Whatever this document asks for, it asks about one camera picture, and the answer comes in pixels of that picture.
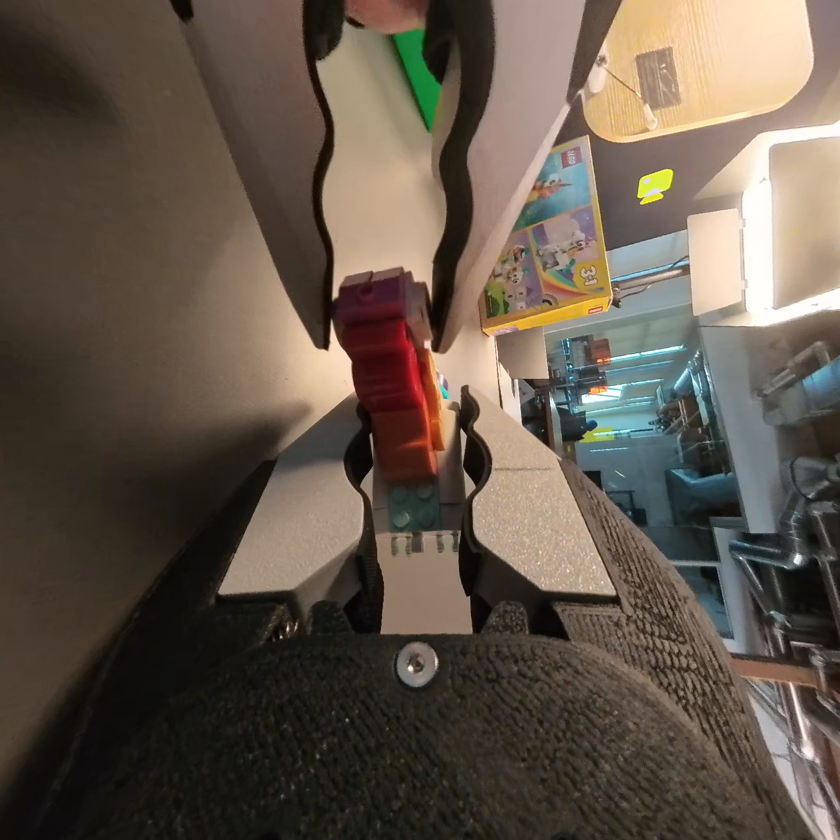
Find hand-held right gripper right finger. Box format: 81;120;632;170
458;386;619;634

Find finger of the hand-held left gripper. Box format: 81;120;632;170
172;0;343;350
422;0;622;354

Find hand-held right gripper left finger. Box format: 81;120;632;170
218;392;385;634

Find white lego unicorn model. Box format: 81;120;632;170
331;266;475;559

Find green lego baseplate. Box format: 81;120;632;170
392;29;441;132

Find yellow lego set box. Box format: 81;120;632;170
478;134;614;337

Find yellow sign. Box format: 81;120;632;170
635;168;675;207

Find yellow hanging acoustic panel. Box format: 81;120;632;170
581;0;815;143

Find white box fixture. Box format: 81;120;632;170
687;121;840;326

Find silver ventilation ducts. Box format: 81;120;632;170
728;341;840;657

